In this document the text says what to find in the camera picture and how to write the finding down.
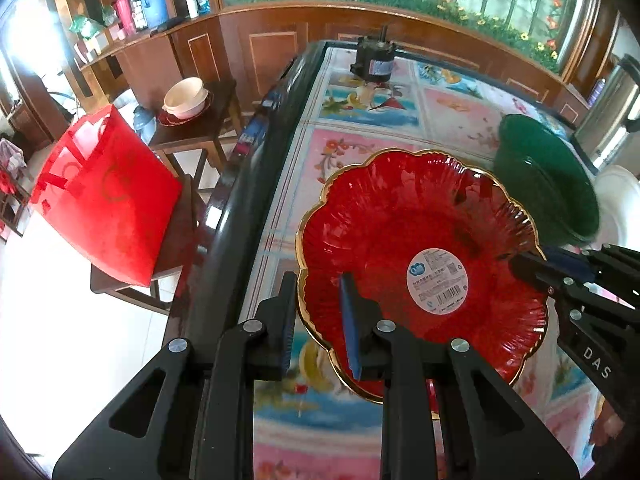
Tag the dark wooden stool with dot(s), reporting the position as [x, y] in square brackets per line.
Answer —
[174, 251]

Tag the red paper gift bag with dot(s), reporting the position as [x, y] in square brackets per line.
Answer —
[107, 194]

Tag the right hand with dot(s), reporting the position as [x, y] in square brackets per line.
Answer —
[608, 425]

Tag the small black motor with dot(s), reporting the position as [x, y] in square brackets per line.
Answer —
[374, 57]

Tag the red thermos jug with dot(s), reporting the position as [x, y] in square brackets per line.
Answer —
[124, 14]

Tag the dark wooden side table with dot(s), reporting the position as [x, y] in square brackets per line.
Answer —
[202, 133]

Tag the cream bowl on stool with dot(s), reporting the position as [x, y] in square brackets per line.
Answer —
[186, 98]

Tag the white spray bottle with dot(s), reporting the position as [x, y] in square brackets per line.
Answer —
[193, 8]

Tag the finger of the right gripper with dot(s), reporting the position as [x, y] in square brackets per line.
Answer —
[537, 272]
[576, 266]

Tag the stainless steel electric kettle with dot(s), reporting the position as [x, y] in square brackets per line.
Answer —
[609, 125]

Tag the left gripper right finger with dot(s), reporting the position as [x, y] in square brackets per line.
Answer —
[444, 400]

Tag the black thermos jug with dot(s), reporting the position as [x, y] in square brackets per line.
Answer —
[137, 14]

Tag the dark green plastic bowl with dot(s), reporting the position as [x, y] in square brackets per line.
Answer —
[540, 171]

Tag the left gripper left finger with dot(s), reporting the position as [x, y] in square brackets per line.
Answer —
[182, 418]

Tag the blue thermos jug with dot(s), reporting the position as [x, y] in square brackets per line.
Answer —
[155, 12]

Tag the white foam bowl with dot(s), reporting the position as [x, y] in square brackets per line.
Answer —
[618, 195]

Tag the red scalloped plate with label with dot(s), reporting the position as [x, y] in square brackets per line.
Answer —
[429, 238]

